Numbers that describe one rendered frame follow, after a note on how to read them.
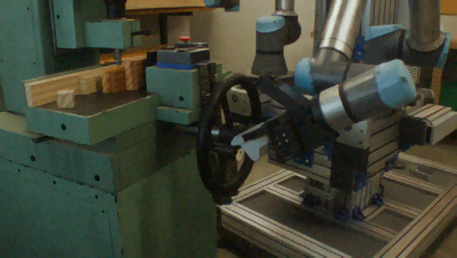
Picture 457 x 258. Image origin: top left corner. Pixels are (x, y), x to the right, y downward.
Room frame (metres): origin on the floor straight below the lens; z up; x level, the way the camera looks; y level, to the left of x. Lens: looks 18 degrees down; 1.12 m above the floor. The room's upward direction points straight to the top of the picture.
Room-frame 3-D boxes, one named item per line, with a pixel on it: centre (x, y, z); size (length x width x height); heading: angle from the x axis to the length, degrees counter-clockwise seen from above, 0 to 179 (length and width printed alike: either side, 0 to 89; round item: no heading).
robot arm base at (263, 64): (1.68, -0.16, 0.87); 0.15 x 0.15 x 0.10
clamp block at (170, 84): (0.99, 0.11, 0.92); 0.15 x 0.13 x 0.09; 152
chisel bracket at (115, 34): (1.07, 0.31, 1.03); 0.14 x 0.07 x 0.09; 62
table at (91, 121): (1.03, 0.19, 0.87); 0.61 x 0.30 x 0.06; 152
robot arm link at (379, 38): (1.31, -0.51, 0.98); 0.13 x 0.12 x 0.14; 58
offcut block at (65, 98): (0.83, 0.36, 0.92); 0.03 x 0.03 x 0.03; 14
